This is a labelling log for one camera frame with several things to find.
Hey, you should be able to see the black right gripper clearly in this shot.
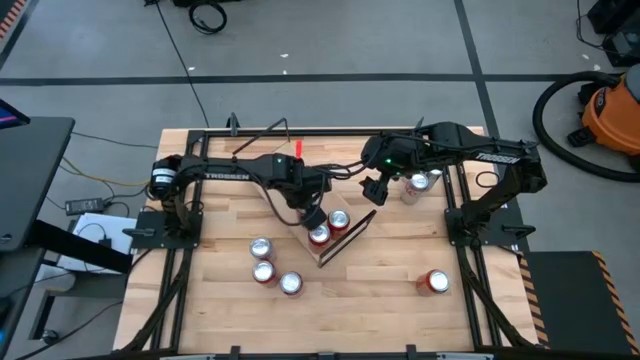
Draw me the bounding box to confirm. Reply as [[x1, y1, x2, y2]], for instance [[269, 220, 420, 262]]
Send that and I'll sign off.
[[359, 163, 403, 207]]

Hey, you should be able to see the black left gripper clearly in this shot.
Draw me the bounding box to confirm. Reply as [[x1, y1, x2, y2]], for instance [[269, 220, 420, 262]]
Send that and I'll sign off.
[[287, 180, 329, 232]]

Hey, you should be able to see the red Coke Zero can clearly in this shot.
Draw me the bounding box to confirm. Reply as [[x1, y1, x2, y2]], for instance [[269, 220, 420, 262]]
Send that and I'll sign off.
[[326, 208, 352, 239], [307, 223, 332, 255]]

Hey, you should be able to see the silver Diet Coke can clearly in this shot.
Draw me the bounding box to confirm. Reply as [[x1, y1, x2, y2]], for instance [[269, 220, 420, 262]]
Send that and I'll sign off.
[[399, 171, 431, 206], [248, 236, 276, 262]]

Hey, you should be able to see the red Coca-Cola can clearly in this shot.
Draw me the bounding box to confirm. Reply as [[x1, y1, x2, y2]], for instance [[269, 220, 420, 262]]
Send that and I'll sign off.
[[278, 270, 305, 299], [415, 268, 452, 297], [251, 259, 279, 289]]

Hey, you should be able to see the orange shop vacuum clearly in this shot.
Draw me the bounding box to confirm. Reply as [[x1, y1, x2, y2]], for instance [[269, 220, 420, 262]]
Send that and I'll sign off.
[[531, 69, 640, 184], [567, 63, 640, 160]]

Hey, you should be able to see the white box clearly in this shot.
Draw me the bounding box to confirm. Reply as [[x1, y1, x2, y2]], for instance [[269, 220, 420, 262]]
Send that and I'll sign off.
[[56, 212, 139, 275]]

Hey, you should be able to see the black mat with hazard stripes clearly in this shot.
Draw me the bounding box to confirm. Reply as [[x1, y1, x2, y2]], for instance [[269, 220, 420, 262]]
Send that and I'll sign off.
[[517, 249, 640, 357]]

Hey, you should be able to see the black equipment case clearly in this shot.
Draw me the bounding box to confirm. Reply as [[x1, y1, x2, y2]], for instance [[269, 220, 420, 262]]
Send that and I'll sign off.
[[574, 0, 640, 69]]

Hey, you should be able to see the black side desk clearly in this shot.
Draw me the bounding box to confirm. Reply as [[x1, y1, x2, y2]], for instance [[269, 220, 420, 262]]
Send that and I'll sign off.
[[0, 116, 134, 360]]

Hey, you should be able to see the dark screen with pink glow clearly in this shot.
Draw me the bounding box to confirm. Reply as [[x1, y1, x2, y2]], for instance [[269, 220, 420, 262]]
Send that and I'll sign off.
[[0, 98, 31, 130]]

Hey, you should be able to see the wooden shelf with black frame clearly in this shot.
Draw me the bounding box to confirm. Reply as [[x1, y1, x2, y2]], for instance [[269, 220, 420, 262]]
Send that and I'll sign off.
[[232, 117, 378, 269]]

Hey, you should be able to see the black aluminium table frame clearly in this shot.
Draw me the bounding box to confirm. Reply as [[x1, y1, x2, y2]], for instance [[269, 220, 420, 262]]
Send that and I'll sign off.
[[119, 127, 541, 360]]

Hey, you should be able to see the long black floor cable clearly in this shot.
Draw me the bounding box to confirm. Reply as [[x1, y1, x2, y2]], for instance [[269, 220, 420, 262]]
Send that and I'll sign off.
[[144, 0, 211, 129]]

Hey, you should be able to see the yellow floor cable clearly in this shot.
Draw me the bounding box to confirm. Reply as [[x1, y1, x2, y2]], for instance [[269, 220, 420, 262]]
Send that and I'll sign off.
[[60, 156, 152, 187]]

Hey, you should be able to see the coiled black cable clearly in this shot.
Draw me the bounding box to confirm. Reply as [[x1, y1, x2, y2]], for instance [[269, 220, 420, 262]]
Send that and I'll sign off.
[[187, 0, 229, 36]]

